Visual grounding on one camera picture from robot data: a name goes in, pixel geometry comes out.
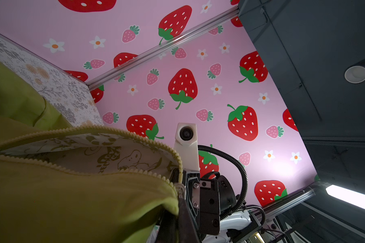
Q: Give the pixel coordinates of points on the bright ceiling light strip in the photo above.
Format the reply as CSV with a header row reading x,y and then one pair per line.
x,y
349,196

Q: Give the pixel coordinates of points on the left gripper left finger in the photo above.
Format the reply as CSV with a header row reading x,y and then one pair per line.
x,y
168,228

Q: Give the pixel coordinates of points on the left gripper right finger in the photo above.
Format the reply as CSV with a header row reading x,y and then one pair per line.
x,y
186,229

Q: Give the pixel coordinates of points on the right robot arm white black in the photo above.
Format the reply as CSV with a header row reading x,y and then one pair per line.
x,y
240,221

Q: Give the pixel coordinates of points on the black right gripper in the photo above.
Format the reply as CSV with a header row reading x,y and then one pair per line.
x,y
207,198

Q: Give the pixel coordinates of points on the green zip-up jacket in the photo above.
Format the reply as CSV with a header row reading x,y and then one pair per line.
x,y
66,184

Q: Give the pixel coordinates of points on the round ceiling spotlight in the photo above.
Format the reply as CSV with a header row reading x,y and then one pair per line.
x,y
355,74

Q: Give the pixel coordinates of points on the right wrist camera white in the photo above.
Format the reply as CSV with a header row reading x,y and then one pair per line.
x,y
186,145

